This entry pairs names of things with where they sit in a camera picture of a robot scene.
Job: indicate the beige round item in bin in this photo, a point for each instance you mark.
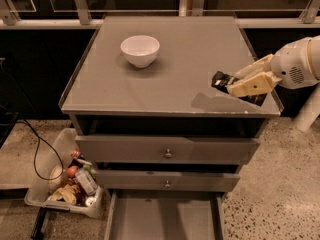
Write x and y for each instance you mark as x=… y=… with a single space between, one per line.
x=57 y=177

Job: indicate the grey open bottom drawer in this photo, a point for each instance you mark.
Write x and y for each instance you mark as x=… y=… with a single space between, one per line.
x=165 y=215

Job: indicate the red apple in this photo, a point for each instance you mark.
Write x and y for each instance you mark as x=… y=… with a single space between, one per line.
x=72 y=171

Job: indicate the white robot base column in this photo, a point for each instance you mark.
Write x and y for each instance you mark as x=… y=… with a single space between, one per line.
x=309 y=112

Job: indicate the grey middle drawer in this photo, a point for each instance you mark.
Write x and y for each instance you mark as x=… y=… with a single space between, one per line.
x=161 y=180

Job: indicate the silver soda can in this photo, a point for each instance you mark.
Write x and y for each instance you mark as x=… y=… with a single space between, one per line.
x=86 y=181

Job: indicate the grey drawer cabinet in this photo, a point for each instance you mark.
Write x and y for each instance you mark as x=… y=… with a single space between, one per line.
x=173 y=96

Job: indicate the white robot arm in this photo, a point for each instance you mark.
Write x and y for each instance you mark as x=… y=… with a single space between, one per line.
x=295 y=65

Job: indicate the metal railing frame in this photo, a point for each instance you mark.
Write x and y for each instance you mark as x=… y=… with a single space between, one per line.
x=89 y=13

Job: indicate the clear plastic storage bin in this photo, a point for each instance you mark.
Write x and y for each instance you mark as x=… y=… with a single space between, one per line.
x=60 y=154

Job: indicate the white ceramic bowl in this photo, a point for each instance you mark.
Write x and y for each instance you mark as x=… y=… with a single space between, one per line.
x=140 y=50

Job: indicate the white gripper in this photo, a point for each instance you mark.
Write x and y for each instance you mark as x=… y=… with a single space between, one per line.
x=291 y=65

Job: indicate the grey top drawer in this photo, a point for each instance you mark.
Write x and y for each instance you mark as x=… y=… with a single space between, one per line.
x=169 y=150

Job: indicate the black rxbar chocolate wrapper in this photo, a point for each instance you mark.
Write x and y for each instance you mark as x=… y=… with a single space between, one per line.
x=220 y=81

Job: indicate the yellow chip bag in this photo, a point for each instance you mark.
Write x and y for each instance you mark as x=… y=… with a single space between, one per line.
x=68 y=193

